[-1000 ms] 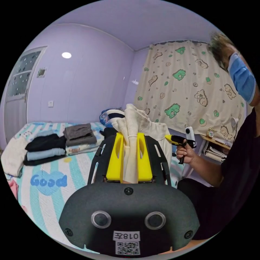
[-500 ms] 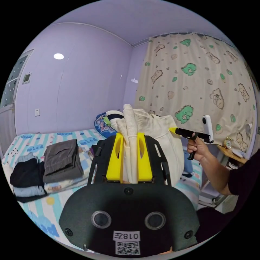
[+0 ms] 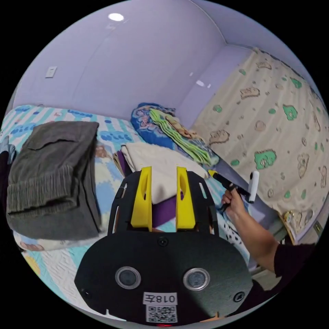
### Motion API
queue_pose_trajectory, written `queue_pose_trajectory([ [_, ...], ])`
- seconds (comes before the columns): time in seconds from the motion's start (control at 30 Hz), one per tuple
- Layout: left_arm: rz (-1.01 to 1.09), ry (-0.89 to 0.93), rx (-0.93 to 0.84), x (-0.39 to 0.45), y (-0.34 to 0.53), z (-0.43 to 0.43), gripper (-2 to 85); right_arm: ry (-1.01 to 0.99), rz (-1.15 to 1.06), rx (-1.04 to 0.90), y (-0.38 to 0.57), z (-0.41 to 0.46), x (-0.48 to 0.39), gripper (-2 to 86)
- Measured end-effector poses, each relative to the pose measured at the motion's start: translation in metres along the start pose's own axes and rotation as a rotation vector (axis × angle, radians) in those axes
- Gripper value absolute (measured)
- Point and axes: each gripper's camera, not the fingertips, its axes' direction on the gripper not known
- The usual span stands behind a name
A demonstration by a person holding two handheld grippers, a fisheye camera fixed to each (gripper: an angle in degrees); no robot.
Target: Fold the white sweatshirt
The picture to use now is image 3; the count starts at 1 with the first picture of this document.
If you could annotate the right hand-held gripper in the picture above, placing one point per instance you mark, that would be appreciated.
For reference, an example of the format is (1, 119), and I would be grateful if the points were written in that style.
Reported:
(232, 185)

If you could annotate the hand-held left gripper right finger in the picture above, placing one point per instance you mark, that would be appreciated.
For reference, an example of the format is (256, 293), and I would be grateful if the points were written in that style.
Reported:
(185, 205)

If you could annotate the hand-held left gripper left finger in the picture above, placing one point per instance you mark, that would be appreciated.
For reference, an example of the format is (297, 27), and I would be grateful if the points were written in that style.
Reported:
(142, 203)

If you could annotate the person's right forearm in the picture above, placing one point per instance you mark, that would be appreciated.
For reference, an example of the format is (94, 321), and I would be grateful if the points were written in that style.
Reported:
(254, 234)

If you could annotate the white sweatshirt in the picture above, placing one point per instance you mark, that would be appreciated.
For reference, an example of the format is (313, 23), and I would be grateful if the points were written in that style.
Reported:
(156, 160)

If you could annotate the person's right hand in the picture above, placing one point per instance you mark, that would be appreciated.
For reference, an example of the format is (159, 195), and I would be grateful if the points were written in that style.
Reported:
(233, 204)

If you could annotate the purple garment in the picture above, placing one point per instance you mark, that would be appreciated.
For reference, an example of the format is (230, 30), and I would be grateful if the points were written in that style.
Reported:
(164, 209)

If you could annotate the bed with printed sheet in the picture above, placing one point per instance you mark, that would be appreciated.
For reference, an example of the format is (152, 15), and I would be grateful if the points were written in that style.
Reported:
(110, 177)

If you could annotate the green folded blanket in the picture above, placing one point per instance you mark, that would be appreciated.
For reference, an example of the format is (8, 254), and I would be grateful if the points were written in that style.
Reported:
(180, 140)

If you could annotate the beige curtain with bear print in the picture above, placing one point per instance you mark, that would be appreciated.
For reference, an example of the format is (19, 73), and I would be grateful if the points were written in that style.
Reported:
(272, 128)

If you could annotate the blue floral rolled blanket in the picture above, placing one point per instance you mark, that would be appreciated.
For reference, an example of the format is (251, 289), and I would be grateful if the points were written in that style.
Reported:
(144, 123)

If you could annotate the gray ribbed jacket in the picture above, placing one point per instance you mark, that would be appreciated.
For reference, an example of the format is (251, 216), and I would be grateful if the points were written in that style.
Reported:
(51, 174)

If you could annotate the person's body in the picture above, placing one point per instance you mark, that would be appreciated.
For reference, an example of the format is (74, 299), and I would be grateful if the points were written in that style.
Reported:
(288, 264)

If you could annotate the white wall switch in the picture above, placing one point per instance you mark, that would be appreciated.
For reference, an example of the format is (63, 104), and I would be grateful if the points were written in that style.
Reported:
(51, 72)

